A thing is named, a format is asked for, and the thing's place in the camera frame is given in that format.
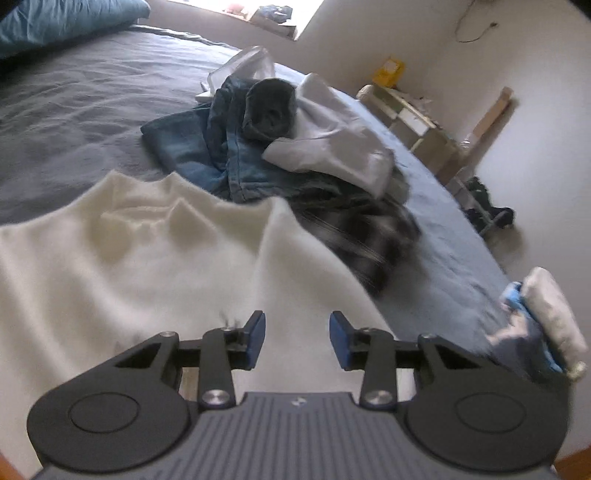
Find light blue cloth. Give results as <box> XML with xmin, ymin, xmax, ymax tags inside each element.
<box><xmin>499</xmin><ymin>281</ymin><xmax>566</xmax><ymax>376</ymax></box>

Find dark plaid garment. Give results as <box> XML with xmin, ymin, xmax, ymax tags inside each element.
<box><xmin>285</xmin><ymin>179</ymin><xmax>422</xmax><ymax>297</ymax></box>

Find white garment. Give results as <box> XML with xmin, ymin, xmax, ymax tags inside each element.
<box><xmin>262</xmin><ymin>72</ymin><xmax>396</xmax><ymax>197</ymax></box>

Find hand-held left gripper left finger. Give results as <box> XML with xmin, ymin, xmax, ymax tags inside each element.
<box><xmin>115</xmin><ymin>311</ymin><xmax>267</xmax><ymax>411</ymax></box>

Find dark grey garment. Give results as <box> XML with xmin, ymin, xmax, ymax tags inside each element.
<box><xmin>242</xmin><ymin>78</ymin><xmax>299</xmax><ymax>142</ymax></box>

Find cream fleece garment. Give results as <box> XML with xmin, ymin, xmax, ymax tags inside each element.
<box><xmin>0</xmin><ymin>170</ymin><xmax>403</xmax><ymax>477</ymax></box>

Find folded beige cloth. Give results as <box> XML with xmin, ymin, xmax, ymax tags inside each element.
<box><xmin>525</xmin><ymin>266</ymin><xmax>585</xmax><ymax>366</ymax></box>

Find black wall cable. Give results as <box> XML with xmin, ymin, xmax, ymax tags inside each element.
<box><xmin>454</xmin><ymin>0</ymin><xmax>500</xmax><ymax>45</ymax></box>

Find wooden plank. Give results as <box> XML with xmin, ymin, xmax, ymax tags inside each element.
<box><xmin>465</xmin><ymin>86</ymin><xmax>515</xmax><ymax>145</ymax></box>

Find dark items on windowsill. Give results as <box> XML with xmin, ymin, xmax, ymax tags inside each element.
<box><xmin>251</xmin><ymin>4</ymin><xmax>297</xmax><ymax>38</ymax></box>

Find blue pillows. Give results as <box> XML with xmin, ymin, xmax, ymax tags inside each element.
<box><xmin>0</xmin><ymin>0</ymin><xmax>151</xmax><ymax>59</ymax></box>

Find yellow box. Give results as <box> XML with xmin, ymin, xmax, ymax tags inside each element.
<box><xmin>372</xmin><ymin>56</ymin><xmax>406</xmax><ymax>89</ymax></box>

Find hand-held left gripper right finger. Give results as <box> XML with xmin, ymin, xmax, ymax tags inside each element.
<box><xmin>329</xmin><ymin>311</ymin><xmax>481</xmax><ymax>411</ymax></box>

